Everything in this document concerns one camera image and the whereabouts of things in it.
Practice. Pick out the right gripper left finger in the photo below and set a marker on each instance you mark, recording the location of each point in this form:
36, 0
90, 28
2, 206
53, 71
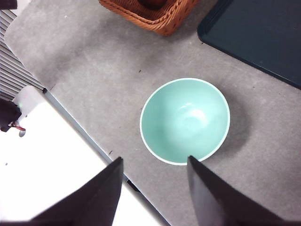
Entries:
94, 202

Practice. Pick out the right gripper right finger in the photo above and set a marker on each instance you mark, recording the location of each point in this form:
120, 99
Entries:
216, 202

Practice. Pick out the teal bowl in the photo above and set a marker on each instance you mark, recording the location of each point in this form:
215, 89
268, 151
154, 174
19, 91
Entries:
183, 117

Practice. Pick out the dark purple plum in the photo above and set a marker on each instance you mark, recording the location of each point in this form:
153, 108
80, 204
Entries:
151, 4

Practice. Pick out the white device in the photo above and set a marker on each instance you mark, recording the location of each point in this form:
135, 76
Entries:
30, 99

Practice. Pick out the black device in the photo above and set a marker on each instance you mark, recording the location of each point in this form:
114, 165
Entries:
8, 115

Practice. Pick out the grey ribbed panel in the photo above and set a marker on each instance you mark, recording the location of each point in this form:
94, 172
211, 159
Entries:
11, 66

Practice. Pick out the dark rectangular tray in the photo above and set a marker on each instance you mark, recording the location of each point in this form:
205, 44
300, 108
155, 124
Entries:
258, 35

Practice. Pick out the brown wicker basket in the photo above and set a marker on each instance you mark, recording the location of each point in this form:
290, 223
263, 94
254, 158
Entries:
164, 23

